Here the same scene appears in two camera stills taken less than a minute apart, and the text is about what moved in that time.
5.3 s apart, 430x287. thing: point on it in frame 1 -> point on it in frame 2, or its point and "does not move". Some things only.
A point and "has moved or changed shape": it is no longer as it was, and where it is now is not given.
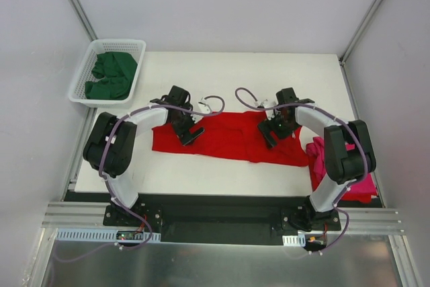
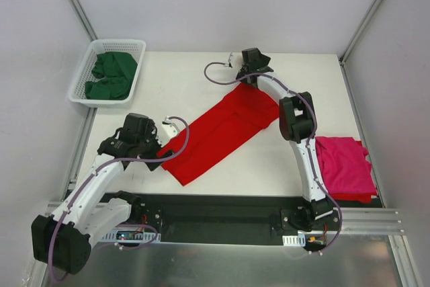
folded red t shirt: (316, 177) does not move
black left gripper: (187, 131) -> (156, 156)
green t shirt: (117, 69) does not move
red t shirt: (234, 135) has moved or changed shape
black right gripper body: (272, 130) -> (247, 74)
